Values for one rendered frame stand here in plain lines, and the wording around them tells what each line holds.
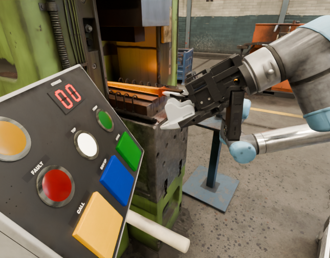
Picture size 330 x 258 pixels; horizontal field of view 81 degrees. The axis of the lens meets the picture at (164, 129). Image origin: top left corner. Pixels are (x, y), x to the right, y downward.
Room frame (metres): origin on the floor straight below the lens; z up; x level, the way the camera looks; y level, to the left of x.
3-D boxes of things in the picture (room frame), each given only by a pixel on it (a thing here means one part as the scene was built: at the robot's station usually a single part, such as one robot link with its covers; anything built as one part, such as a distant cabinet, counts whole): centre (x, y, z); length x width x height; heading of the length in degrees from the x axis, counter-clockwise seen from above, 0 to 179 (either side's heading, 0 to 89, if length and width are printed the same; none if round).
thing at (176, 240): (0.49, 0.11, 0.62); 0.44 x 0.05 x 0.05; 61
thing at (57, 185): (0.20, 0.15, 1.09); 0.05 x 0.03 x 0.04; 151
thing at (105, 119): (0.40, 0.13, 1.09); 0.05 x 0.03 x 0.04; 151
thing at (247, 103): (0.70, -0.27, 0.99); 0.11 x 0.08 x 0.09; 62
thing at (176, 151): (0.99, 0.19, 0.69); 0.56 x 0.38 x 0.45; 61
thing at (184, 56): (5.02, -0.03, 0.36); 1.20 x 0.80 x 0.72; 70
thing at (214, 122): (1.27, -0.40, 0.68); 0.40 x 0.30 x 0.02; 146
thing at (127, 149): (0.39, 0.09, 1.01); 0.07 x 0.05 x 0.07; 176
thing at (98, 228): (0.19, 0.10, 1.01); 0.07 x 0.05 x 0.07; 176
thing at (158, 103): (0.93, 0.21, 0.96); 0.42 x 0.20 x 0.09; 61
